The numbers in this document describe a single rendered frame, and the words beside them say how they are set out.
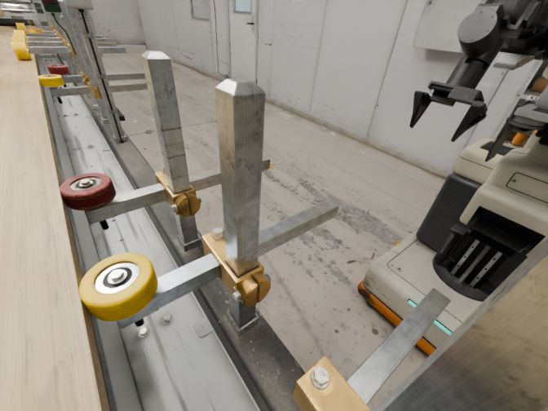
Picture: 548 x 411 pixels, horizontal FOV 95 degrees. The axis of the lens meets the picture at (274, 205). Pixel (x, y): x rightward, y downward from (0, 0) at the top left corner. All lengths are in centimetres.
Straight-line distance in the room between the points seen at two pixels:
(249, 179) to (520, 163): 85
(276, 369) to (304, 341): 82
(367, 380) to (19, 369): 36
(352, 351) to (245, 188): 115
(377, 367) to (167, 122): 49
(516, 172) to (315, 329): 97
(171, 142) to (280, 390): 46
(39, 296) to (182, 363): 30
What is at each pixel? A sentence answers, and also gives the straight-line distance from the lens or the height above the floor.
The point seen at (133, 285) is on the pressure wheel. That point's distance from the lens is 35.
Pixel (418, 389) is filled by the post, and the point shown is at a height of 99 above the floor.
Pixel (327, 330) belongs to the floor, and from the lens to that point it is 136.
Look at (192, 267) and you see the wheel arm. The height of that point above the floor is 86.
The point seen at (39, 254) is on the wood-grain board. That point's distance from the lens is 46.
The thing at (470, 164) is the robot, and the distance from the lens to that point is 130.
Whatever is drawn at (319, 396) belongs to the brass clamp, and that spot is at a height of 83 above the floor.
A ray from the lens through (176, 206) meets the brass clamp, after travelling 55.
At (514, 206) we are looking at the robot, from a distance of 99.
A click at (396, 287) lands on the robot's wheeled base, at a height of 26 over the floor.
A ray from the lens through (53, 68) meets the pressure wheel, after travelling 175.
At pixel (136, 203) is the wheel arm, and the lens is 60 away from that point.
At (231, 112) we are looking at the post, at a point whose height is 110.
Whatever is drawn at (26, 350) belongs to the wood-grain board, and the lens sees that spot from 37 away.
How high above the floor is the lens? 117
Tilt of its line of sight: 37 degrees down
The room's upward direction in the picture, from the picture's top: 5 degrees clockwise
